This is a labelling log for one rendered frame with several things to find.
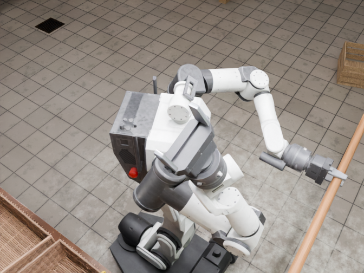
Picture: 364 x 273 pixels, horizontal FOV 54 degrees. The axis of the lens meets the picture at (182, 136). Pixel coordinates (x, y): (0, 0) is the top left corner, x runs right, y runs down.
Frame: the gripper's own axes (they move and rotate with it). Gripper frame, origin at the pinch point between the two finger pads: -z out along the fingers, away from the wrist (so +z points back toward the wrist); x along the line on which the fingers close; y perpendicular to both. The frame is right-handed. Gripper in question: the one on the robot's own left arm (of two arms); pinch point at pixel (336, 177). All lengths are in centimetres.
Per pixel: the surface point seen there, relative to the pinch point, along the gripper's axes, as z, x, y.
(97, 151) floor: 160, 121, -17
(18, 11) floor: 390, 122, -117
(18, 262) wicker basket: 91, 44, 81
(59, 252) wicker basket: 86, 55, 67
